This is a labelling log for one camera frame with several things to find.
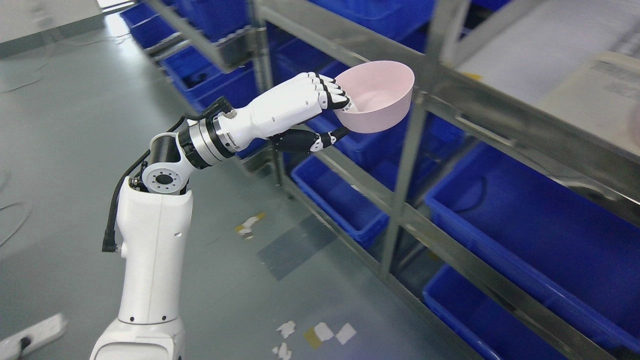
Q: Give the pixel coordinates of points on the white power strip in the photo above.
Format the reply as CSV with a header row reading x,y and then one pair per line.
x,y
34,337

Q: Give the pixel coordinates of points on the blue bin bottom right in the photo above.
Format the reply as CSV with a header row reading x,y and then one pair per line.
x,y
481,322

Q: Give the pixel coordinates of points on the large blue bin right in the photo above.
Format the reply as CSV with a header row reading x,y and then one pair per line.
x,y
575,258

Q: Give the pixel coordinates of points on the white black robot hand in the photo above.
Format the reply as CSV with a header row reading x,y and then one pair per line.
x,y
272,115

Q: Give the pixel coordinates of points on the stainless steel shelf rack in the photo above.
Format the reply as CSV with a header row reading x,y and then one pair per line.
x,y
593,168

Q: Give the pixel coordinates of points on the blue bin lower middle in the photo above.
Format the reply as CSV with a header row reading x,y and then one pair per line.
x,y
351,210

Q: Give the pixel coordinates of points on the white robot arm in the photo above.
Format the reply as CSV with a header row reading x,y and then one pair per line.
x,y
149,221

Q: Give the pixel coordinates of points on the pink ikea bowl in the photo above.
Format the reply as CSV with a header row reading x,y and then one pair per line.
x,y
380,95

